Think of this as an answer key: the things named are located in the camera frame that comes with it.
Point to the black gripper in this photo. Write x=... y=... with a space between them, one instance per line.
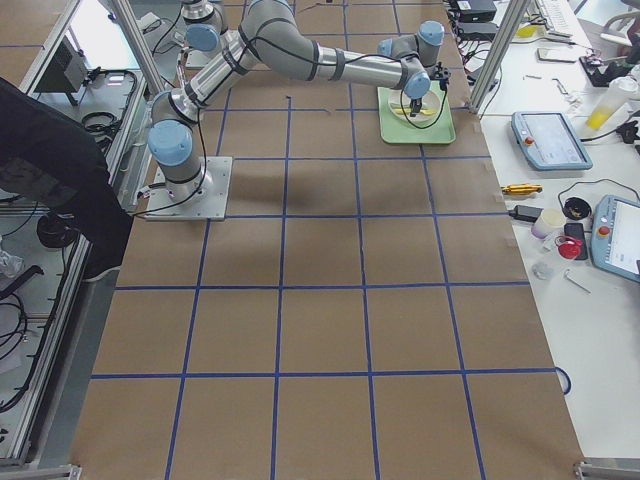
x=414 y=105

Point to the yellow plastic fork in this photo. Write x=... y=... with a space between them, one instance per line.
x=406 y=110

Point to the light green tray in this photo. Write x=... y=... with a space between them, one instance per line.
x=396 y=130

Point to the blue teach pendant far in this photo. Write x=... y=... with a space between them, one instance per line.
x=548 y=141

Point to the blue teach pendant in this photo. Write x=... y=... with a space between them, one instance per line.
x=615 y=237
x=548 y=141

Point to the small black power brick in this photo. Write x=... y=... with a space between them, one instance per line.
x=525 y=213

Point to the white paper cup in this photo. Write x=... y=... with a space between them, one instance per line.
x=549 y=221

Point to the black smartphone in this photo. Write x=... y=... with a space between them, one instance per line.
x=575 y=231

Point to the yellow liquid squeeze bottle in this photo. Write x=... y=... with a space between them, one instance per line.
x=619 y=91

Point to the red round tape holder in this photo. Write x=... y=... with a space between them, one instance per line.
x=568 y=247

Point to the blue teach pendant near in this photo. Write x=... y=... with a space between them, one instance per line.
x=615 y=237

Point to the person in black clothes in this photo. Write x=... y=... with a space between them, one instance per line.
x=49 y=158

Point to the aluminium frame post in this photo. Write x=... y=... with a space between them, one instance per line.
x=509 y=23

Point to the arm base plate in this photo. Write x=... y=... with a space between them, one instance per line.
x=197 y=60
x=197 y=200

